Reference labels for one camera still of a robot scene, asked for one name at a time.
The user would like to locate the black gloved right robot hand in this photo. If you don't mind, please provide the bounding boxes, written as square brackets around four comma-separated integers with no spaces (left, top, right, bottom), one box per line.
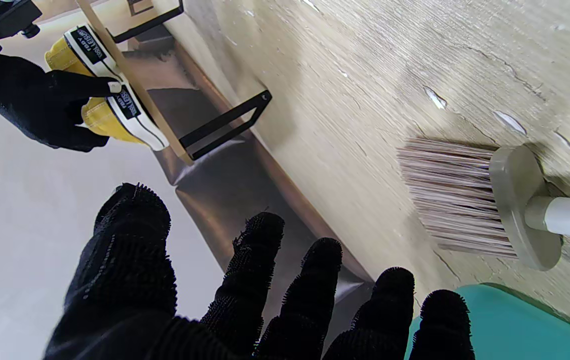
[0,54,121,152]

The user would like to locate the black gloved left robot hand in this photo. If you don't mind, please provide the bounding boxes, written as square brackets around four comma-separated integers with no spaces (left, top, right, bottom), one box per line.
[42,182,476,360]

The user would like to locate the small wooden stand black legs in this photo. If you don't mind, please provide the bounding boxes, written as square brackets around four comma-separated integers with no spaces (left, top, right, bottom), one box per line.
[76,0,273,166]

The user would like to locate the green plastic basket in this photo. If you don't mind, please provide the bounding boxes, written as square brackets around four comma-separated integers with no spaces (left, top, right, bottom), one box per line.
[405,283,570,360]

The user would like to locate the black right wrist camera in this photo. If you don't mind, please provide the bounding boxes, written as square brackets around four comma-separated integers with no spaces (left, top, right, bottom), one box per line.
[0,0,42,40]

